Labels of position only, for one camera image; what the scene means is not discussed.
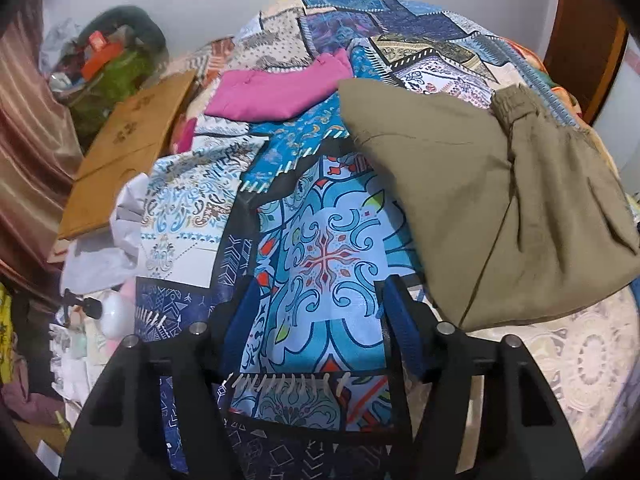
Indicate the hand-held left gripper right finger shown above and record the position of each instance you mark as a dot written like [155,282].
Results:
[402,330]

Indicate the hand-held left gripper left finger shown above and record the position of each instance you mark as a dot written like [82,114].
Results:
[240,325]

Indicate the olive green pants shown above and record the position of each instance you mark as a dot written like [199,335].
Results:
[480,195]

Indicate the blue patchwork blanket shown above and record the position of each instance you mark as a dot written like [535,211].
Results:
[320,240]

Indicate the white pump bottle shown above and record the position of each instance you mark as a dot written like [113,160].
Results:
[107,312]

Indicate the wooden lap desk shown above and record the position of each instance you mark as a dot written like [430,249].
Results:
[125,155]

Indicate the pink garment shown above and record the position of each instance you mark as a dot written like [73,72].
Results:
[277,90]

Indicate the brown striped curtain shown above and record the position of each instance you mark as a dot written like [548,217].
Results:
[30,150]

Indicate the green fabric basket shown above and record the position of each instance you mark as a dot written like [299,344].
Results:
[107,85]

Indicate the orange box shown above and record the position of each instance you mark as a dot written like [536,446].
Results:
[100,52]

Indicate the grey cloth bundle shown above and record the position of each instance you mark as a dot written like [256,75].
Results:
[57,40]

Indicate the wooden door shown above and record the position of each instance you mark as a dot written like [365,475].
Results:
[582,35]

